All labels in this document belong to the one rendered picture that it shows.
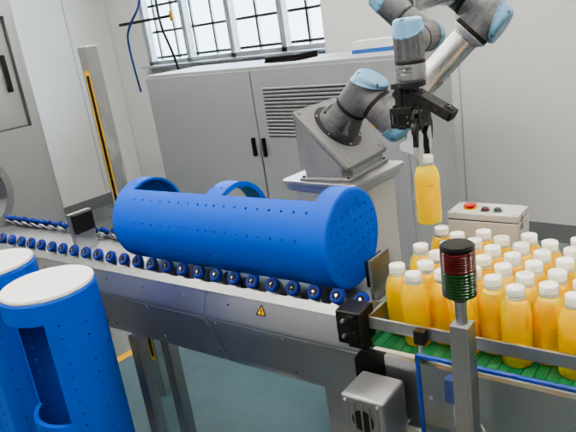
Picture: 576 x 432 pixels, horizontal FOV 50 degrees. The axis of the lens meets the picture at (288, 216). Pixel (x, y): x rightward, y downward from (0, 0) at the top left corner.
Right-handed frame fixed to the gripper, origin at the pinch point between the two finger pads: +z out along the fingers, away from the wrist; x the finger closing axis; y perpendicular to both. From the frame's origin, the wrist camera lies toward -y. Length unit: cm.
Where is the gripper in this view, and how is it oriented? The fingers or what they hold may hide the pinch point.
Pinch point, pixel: (425, 158)
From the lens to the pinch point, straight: 165.2
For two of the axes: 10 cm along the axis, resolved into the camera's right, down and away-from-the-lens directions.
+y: -8.0, -0.7, 6.0
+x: -5.8, 3.3, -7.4
